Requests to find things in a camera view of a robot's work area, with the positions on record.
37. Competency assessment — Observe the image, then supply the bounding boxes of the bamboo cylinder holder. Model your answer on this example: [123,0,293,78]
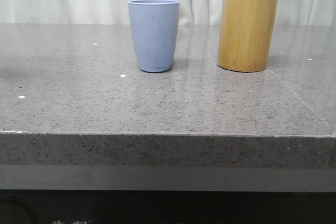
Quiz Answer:
[217,0,278,72]

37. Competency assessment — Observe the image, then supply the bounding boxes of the blue plastic cup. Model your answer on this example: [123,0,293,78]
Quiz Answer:
[128,0,180,73]

